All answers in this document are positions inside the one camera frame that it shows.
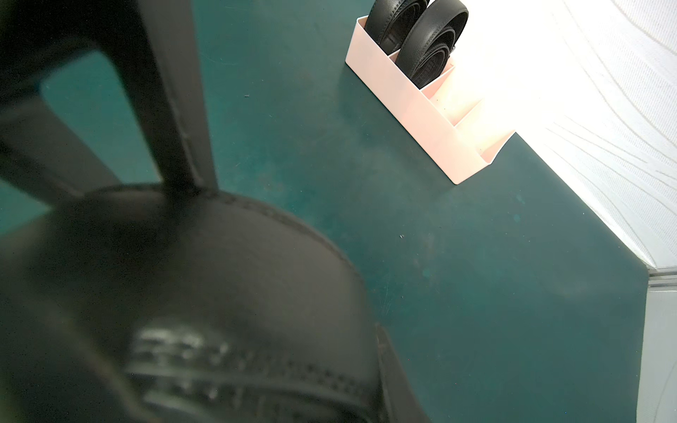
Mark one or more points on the pink divided storage box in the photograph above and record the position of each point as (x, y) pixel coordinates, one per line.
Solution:
(459, 128)

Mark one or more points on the long black belt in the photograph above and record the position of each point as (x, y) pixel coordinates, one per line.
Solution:
(390, 21)

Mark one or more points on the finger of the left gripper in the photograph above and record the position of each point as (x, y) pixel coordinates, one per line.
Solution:
(43, 157)
(153, 46)

